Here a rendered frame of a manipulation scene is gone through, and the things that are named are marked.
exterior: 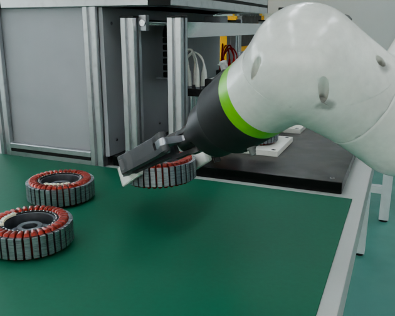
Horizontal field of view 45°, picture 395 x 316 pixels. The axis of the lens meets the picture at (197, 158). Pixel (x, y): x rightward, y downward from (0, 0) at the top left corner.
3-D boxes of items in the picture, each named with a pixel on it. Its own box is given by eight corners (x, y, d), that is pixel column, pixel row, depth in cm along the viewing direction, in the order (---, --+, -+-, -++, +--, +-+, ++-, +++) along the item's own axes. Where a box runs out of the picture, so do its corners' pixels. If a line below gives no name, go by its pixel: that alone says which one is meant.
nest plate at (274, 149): (292, 142, 113) (293, 136, 113) (277, 157, 100) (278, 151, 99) (232, 136, 119) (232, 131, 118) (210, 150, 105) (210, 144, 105)
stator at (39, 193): (36, 187, 86) (34, 168, 85) (98, 186, 87) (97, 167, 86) (19, 210, 76) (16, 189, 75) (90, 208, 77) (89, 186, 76)
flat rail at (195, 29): (266, 34, 144) (266, 24, 144) (180, 37, 89) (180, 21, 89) (262, 34, 145) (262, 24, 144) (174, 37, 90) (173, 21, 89)
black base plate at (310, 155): (367, 126, 141) (368, 119, 140) (341, 194, 84) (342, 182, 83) (217, 115, 158) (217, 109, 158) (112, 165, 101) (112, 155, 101)
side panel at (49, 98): (111, 163, 103) (103, 7, 94) (103, 167, 100) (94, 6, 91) (10, 151, 113) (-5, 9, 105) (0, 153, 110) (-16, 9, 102)
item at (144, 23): (242, 29, 147) (242, 19, 146) (144, 31, 92) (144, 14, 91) (237, 29, 148) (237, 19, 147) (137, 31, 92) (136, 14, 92)
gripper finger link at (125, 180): (143, 173, 67) (139, 174, 66) (126, 186, 73) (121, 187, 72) (138, 153, 67) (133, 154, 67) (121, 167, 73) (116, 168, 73)
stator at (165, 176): (210, 180, 73) (209, 157, 72) (145, 195, 67) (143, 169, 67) (173, 167, 82) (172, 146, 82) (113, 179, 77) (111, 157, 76)
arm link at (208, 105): (236, 152, 49) (301, 139, 54) (203, 49, 51) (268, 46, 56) (208, 168, 54) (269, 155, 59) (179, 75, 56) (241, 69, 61)
